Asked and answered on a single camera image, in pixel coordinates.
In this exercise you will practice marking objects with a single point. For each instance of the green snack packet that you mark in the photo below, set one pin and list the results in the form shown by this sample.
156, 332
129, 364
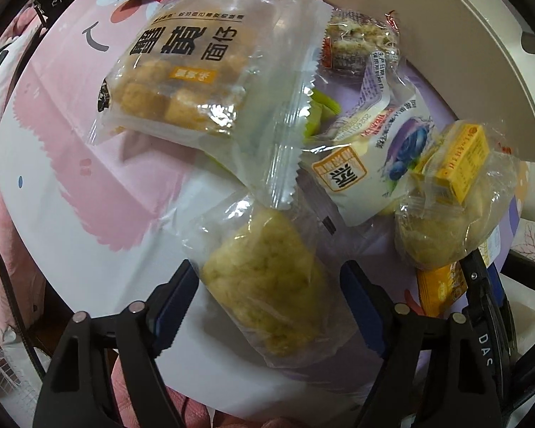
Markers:
323, 107

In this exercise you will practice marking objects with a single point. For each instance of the clear packet round pastry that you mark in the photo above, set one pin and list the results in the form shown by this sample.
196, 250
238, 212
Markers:
437, 227

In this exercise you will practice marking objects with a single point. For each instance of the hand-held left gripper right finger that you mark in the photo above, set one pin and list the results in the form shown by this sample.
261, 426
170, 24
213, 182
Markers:
361, 305

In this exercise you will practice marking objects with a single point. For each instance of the white blueberry bread packet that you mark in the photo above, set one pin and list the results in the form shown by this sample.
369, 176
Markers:
365, 174

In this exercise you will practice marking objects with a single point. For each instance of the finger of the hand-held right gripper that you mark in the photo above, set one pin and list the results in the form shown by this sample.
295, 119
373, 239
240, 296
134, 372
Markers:
495, 281

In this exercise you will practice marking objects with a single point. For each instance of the cartoon printed mat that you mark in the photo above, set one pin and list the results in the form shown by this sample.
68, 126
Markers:
71, 187

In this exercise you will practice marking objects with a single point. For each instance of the white plastic bin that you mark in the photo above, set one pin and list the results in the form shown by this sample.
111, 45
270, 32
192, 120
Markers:
450, 53

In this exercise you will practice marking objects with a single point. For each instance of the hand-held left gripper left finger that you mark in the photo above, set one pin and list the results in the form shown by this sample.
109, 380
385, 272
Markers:
178, 296

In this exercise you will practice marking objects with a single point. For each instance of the clear nut bar packet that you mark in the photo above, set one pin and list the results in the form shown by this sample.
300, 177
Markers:
352, 40

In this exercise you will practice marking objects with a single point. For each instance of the orange snack packet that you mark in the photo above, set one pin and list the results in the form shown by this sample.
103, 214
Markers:
441, 290

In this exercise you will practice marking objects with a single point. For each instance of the clear packet pale crumb cake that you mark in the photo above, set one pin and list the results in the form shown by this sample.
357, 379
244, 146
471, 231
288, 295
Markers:
258, 276

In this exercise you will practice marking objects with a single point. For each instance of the pink blanket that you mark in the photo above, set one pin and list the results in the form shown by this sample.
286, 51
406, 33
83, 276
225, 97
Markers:
9, 232

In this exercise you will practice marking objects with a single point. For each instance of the clear packet yellow bread cubes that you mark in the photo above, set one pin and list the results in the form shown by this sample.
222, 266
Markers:
183, 80

